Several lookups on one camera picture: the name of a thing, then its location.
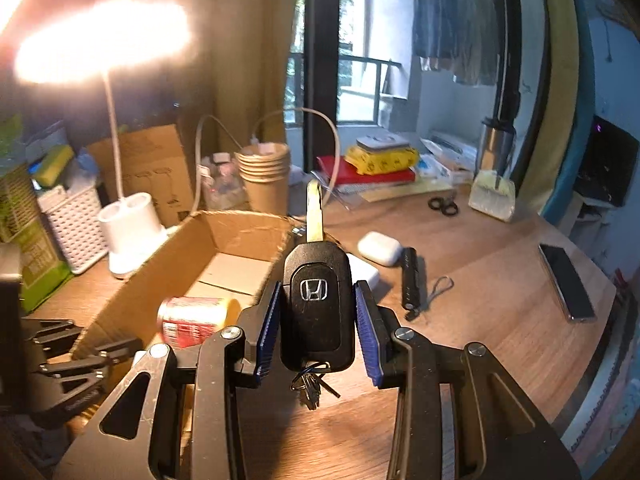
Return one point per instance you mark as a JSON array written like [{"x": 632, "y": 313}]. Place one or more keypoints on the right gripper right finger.
[{"x": 375, "y": 327}]

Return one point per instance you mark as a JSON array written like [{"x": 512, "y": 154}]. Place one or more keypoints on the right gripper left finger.
[{"x": 260, "y": 325}]

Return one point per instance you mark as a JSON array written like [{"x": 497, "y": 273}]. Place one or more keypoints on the black Honda car key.
[{"x": 318, "y": 321}]

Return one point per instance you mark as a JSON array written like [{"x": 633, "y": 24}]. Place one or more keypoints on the cardboard box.
[{"x": 213, "y": 254}]

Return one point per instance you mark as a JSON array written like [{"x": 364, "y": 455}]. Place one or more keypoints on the red metal can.
[{"x": 188, "y": 321}]

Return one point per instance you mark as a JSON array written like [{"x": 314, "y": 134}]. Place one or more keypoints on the black mini flashlight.
[{"x": 410, "y": 289}]

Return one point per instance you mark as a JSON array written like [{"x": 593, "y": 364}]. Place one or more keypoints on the white power adapter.
[{"x": 363, "y": 271}]

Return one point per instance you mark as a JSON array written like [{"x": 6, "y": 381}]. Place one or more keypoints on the white earbuds case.
[{"x": 380, "y": 248}]

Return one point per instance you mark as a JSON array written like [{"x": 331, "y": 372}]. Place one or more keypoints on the black scissors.
[{"x": 444, "y": 204}]

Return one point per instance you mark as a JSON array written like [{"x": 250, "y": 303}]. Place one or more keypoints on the stacked paper cups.
[{"x": 264, "y": 169}]

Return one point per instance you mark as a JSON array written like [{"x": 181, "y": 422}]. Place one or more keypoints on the yellow wipes pack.
[{"x": 382, "y": 162}]

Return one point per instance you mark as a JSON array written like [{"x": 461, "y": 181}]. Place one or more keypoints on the white plastic basket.
[{"x": 73, "y": 218}]

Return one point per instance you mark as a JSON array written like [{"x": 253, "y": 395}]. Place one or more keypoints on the clear plastic bag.
[{"x": 493, "y": 195}]

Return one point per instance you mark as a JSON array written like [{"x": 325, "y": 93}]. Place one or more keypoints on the brown lamp packaging box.
[{"x": 153, "y": 161}]

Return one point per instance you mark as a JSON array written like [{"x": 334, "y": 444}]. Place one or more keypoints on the black smartphone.
[{"x": 574, "y": 299}]

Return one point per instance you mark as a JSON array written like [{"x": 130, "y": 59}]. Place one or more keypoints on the yellow green sponge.
[{"x": 53, "y": 165}]

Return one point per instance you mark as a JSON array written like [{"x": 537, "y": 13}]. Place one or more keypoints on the steel thermos bottle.
[{"x": 496, "y": 146}]

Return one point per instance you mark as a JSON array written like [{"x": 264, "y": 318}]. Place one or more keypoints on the black monitor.
[{"x": 607, "y": 166}]

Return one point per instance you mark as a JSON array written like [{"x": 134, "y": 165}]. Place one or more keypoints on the white desk lamp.
[{"x": 95, "y": 41}]

